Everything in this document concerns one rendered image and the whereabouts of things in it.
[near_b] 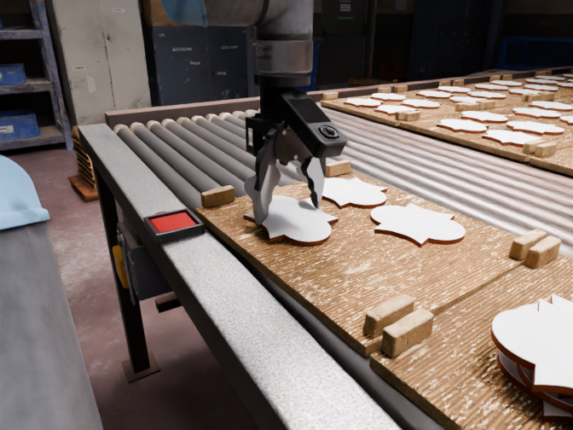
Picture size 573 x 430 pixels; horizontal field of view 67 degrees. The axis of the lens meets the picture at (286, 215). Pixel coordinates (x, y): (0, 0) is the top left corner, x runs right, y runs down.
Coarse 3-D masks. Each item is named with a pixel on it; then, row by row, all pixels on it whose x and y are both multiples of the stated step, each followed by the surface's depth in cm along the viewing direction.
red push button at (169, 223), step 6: (168, 216) 72; (174, 216) 72; (180, 216) 72; (186, 216) 72; (156, 222) 70; (162, 222) 70; (168, 222) 70; (174, 222) 70; (180, 222) 70; (186, 222) 70; (192, 222) 70; (156, 228) 68; (162, 228) 68; (168, 228) 68; (174, 228) 68
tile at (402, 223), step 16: (384, 208) 71; (400, 208) 71; (416, 208) 71; (384, 224) 65; (400, 224) 65; (416, 224) 65; (432, 224) 65; (448, 224) 65; (416, 240) 61; (432, 240) 61; (448, 240) 61
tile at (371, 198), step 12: (336, 180) 83; (348, 180) 83; (360, 180) 83; (324, 192) 77; (336, 192) 77; (348, 192) 77; (360, 192) 77; (372, 192) 77; (384, 192) 79; (336, 204) 74; (348, 204) 73; (360, 204) 72; (372, 204) 72; (384, 204) 74
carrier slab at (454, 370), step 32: (512, 288) 51; (544, 288) 51; (448, 320) 46; (480, 320) 46; (384, 352) 42; (416, 352) 42; (448, 352) 42; (480, 352) 42; (416, 384) 38; (448, 384) 38; (480, 384) 38; (512, 384) 38; (448, 416) 35; (480, 416) 35; (512, 416) 35
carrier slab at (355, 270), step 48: (288, 192) 79; (240, 240) 63; (336, 240) 63; (384, 240) 63; (480, 240) 63; (288, 288) 52; (336, 288) 51; (384, 288) 51; (432, 288) 51; (480, 288) 53
